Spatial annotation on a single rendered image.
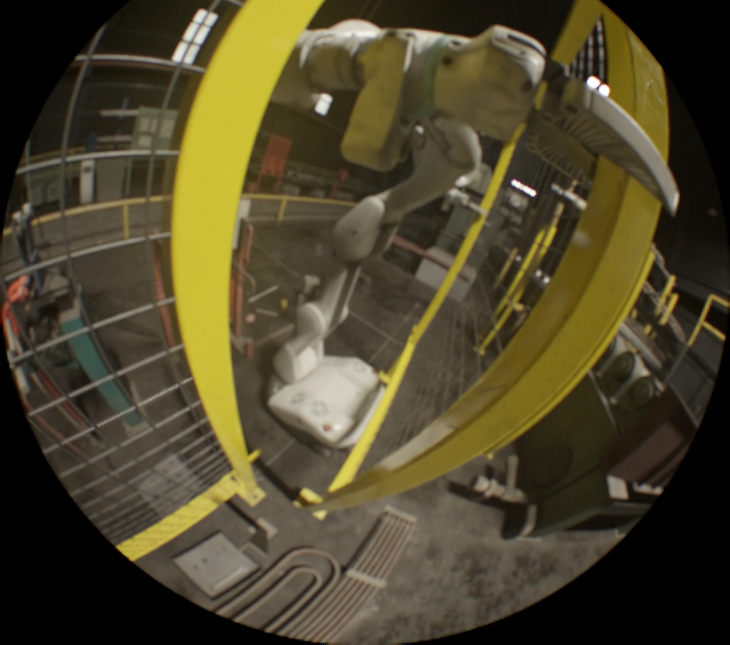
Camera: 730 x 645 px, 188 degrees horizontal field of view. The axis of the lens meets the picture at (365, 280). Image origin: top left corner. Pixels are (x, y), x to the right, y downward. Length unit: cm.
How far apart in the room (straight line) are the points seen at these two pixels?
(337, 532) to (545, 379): 127
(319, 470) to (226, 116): 139
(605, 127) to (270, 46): 20
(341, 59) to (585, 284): 24
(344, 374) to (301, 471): 64
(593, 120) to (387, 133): 13
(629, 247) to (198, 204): 28
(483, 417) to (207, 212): 26
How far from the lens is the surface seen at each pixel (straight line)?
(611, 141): 17
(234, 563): 136
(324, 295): 90
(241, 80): 16
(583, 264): 18
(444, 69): 16
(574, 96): 15
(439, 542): 162
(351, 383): 133
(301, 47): 23
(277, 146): 765
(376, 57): 18
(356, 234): 72
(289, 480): 134
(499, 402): 20
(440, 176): 68
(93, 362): 113
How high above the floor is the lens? 132
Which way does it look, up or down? 24 degrees down
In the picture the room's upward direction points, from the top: 22 degrees clockwise
